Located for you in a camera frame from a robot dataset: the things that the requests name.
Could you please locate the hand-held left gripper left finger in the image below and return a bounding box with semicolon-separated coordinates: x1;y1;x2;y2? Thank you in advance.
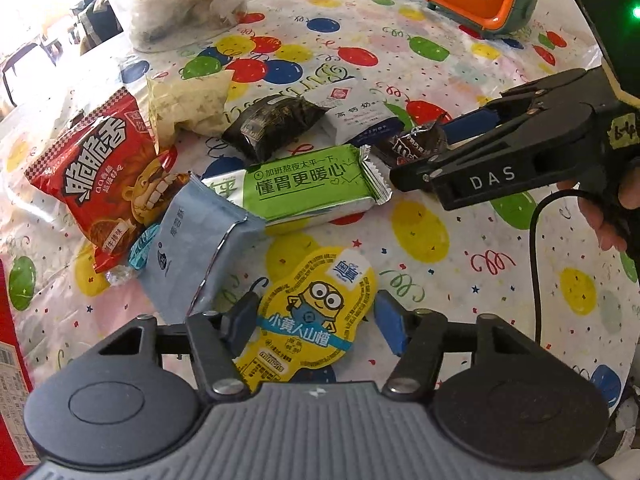
101;290;263;399

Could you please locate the black cable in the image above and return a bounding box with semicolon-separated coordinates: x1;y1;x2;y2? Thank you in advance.
529;187;582;347

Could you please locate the person's right hand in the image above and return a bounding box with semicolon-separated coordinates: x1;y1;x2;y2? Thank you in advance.
557;156;640;257

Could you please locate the red snack packet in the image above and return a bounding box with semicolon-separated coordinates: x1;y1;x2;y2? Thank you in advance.
25;87;192;274

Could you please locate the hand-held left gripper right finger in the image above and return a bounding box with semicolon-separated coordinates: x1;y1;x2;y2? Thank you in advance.
374;290;543;397

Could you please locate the brown chocolate packet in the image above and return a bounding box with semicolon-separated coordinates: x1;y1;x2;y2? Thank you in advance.
372;117;451;169

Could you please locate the red cardboard box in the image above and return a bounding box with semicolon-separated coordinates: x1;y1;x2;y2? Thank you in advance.
0;257;37;467

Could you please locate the pale yellow snack packet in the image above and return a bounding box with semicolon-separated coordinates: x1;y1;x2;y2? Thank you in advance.
147;69;236;137

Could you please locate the green biscuit packet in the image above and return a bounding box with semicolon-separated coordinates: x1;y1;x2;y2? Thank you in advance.
200;144;394;229

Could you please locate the grey-blue snack packet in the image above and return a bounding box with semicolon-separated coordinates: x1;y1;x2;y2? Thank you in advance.
137;172;267;324

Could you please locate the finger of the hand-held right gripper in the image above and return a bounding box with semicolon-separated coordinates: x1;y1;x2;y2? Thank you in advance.
389;102;617;212
444;67;608;147

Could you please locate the clear wrapped candy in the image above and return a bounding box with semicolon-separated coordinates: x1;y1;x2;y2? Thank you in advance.
105;264;134;287

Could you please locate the teal wrapped candy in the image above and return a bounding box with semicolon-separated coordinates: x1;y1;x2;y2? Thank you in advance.
127;222;162;272

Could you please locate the clear plastic bag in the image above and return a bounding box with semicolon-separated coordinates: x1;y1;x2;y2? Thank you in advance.
107;0;252;54

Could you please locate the black snack packet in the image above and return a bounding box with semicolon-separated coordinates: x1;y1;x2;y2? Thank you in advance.
221;94;334;163

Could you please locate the white snack packet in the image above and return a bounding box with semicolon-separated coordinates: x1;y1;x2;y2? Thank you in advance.
312;77;417;147

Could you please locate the balloon print tablecloth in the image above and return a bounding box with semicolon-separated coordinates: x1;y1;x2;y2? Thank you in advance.
0;0;640;461

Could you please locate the yellow cartoon snack packet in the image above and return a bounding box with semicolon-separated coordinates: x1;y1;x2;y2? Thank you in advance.
234;247;377;392

